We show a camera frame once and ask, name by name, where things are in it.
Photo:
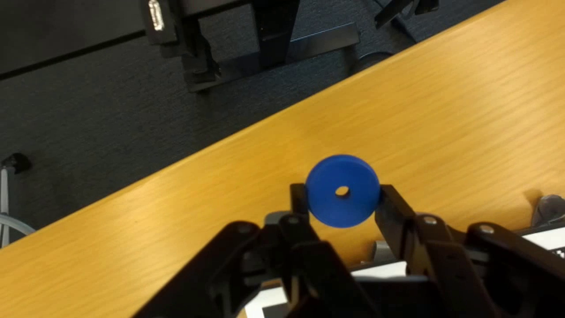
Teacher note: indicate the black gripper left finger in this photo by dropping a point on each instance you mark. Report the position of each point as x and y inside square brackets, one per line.
[266, 271]

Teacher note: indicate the blue disc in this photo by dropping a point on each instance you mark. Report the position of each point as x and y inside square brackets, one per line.
[329, 206]

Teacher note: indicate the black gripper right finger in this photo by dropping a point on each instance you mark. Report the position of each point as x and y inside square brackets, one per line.
[470, 276]

